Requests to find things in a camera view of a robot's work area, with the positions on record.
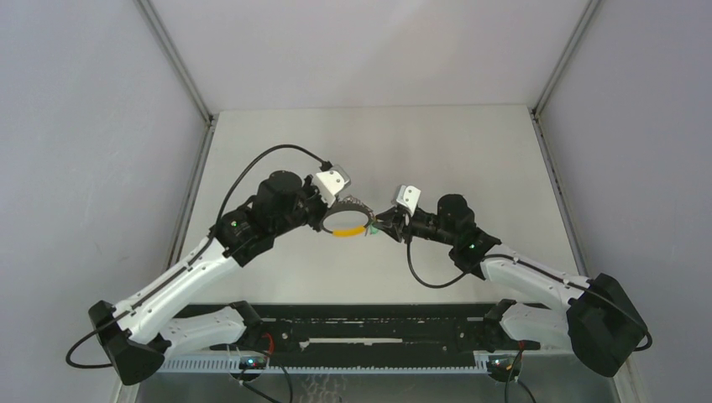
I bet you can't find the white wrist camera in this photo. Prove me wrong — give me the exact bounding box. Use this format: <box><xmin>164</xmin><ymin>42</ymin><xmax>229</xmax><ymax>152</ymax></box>
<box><xmin>312</xmin><ymin>165</ymin><xmax>351</xmax><ymax>208</ymax></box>
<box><xmin>392</xmin><ymin>185</ymin><xmax>421</xmax><ymax>217</ymax></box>

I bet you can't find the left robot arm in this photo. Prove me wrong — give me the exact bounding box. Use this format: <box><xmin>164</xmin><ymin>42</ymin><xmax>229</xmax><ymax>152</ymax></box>
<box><xmin>88</xmin><ymin>167</ymin><xmax>350</xmax><ymax>385</ymax></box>

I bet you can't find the left aluminium frame post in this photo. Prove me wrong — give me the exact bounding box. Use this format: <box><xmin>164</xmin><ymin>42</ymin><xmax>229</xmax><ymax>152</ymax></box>
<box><xmin>134</xmin><ymin>0</ymin><xmax>217</xmax><ymax>268</ymax></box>

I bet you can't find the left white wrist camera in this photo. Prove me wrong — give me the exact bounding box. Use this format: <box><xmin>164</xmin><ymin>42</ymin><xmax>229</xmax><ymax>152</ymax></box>
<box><xmin>312</xmin><ymin>165</ymin><xmax>351</xmax><ymax>208</ymax></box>

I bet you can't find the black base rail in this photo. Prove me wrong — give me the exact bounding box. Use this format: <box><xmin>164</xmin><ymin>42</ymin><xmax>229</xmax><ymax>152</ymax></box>
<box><xmin>183</xmin><ymin>301</ymin><xmax>541</xmax><ymax>371</ymax></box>

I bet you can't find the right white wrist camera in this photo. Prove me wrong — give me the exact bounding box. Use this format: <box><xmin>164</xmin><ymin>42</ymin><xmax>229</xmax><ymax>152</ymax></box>
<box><xmin>392</xmin><ymin>185</ymin><xmax>421</xmax><ymax>217</ymax></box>

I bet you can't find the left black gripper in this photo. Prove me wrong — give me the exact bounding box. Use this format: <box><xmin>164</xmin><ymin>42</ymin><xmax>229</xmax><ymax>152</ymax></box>
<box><xmin>272</xmin><ymin>175</ymin><xmax>338</xmax><ymax>238</ymax></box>

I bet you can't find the right aluminium frame post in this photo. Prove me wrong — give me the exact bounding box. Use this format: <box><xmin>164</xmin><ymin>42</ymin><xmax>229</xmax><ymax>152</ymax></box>
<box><xmin>529</xmin><ymin>0</ymin><xmax>605</xmax><ymax>275</ymax></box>

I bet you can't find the black camera cable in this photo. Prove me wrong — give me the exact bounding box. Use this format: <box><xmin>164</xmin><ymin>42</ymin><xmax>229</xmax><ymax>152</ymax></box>
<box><xmin>406</xmin><ymin>236</ymin><xmax>653</xmax><ymax>353</ymax></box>
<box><xmin>65</xmin><ymin>144</ymin><xmax>333</xmax><ymax>369</ymax></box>

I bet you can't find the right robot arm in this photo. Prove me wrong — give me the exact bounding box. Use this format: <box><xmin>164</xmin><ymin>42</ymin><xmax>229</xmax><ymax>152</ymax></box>
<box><xmin>374</xmin><ymin>186</ymin><xmax>653</xmax><ymax>378</ymax></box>

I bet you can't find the right black camera cable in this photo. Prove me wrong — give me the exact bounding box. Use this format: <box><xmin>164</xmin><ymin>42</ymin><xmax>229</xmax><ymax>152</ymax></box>
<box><xmin>406</xmin><ymin>236</ymin><xmax>653</xmax><ymax>353</ymax></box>

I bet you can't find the aluminium frame post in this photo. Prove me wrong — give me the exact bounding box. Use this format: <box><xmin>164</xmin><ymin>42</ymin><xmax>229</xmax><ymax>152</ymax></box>
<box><xmin>529</xmin><ymin>0</ymin><xmax>605</xmax><ymax>275</ymax></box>
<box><xmin>134</xmin><ymin>0</ymin><xmax>217</xmax><ymax>268</ymax></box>

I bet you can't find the left black camera cable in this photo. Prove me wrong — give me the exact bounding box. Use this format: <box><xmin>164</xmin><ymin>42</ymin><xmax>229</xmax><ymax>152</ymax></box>
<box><xmin>65</xmin><ymin>144</ymin><xmax>333</xmax><ymax>369</ymax></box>

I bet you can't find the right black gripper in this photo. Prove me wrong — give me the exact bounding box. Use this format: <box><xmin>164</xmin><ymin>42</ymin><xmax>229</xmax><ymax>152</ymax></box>
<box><xmin>373</xmin><ymin>207</ymin><xmax>457</xmax><ymax>248</ymax></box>

